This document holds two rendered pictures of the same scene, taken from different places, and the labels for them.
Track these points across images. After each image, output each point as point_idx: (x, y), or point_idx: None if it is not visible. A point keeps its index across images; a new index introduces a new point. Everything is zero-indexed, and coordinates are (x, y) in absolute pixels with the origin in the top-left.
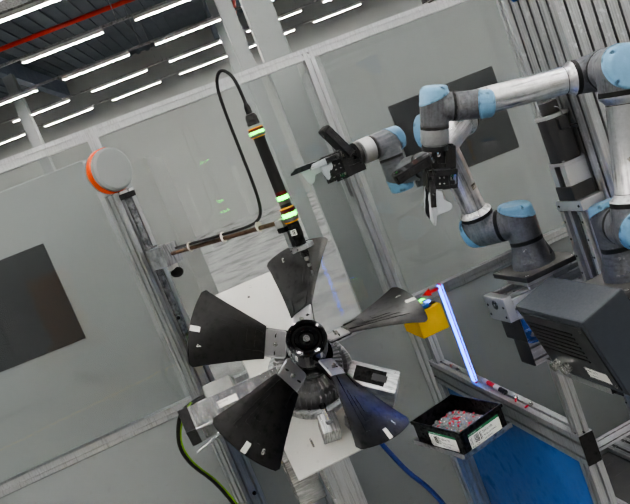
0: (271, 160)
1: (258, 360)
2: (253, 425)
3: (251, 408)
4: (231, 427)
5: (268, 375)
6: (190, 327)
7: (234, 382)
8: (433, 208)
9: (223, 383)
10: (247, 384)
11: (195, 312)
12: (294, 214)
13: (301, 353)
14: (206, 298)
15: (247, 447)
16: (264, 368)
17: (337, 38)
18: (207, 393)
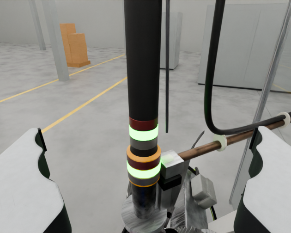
0: (124, 26)
1: (233, 226)
2: (129, 196)
3: (130, 192)
4: (130, 181)
5: (180, 220)
6: (196, 139)
7: (205, 199)
8: None
9: (196, 187)
10: (181, 202)
11: (198, 136)
12: (127, 168)
13: (124, 228)
14: (198, 137)
15: (127, 194)
16: (224, 231)
17: None
18: (194, 178)
